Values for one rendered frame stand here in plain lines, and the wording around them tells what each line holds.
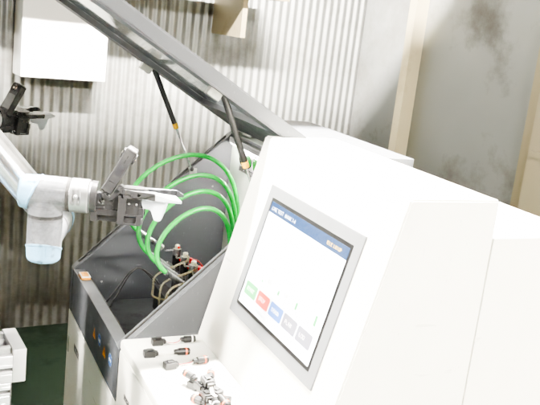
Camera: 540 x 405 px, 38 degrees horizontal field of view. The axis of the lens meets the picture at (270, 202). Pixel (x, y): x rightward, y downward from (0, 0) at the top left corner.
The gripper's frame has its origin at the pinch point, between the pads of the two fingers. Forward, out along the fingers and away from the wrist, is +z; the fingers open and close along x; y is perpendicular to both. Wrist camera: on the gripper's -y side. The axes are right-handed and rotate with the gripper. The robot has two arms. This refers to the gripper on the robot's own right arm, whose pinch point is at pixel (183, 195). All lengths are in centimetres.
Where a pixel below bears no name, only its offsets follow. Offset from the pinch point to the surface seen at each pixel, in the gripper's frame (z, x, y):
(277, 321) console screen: 24.3, -5.0, 27.7
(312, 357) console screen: 30.6, 12.1, 30.7
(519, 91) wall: 161, -216, -49
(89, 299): -27, -72, 42
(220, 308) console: 12.1, -34.0, 32.8
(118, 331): -16, -47, 45
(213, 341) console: 11, -32, 42
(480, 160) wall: 153, -238, -12
